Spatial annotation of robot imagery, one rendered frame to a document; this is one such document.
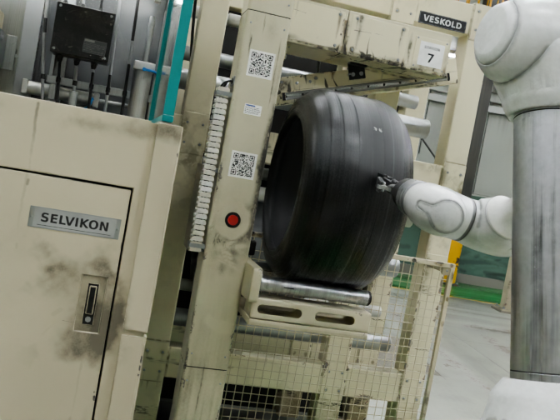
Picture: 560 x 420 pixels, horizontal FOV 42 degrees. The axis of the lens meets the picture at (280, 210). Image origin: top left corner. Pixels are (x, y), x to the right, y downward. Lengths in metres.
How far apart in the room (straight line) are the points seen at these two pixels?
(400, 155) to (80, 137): 1.02
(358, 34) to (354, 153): 0.62
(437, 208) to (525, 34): 0.57
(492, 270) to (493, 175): 1.52
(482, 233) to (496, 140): 10.43
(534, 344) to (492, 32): 0.44
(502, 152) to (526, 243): 11.04
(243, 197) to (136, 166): 0.86
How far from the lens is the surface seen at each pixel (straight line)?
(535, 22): 1.08
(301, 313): 2.09
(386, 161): 1.99
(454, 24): 2.95
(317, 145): 1.96
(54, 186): 1.26
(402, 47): 2.51
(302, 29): 2.41
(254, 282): 2.00
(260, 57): 2.10
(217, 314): 2.12
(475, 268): 11.99
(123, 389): 1.33
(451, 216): 1.55
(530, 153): 1.07
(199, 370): 2.16
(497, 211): 1.63
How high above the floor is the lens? 1.22
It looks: 3 degrees down
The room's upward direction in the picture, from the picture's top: 10 degrees clockwise
